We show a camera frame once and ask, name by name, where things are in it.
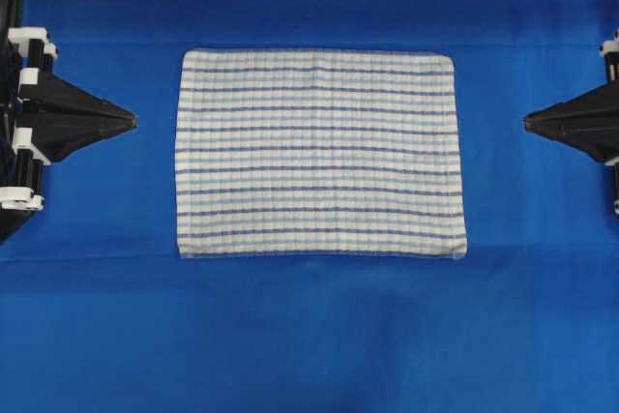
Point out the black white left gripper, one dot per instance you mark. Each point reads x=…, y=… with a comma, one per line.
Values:
x=41, y=141

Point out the blue white striped towel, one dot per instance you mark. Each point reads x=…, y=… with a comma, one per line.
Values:
x=281, y=150

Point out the blue table cloth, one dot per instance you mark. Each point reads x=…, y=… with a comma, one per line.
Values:
x=100, y=314

